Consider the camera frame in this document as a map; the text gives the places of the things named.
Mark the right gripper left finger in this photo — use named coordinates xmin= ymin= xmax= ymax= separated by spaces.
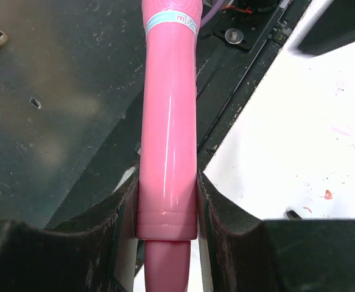
xmin=0 ymin=168 xmax=139 ymax=291

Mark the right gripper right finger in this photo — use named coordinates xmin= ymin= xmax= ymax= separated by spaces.
xmin=197 ymin=172 xmax=355 ymax=291

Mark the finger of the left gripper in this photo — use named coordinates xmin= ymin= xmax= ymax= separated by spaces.
xmin=295 ymin=0 xmax=355 ymax=57

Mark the pink toy microphone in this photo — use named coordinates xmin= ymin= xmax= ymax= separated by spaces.
xmin=136 ymin=1 xmax=202 ymax=291

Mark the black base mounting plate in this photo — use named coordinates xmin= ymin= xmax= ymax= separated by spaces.
xmin=47 ymin=1 xmax=310 ymax=228

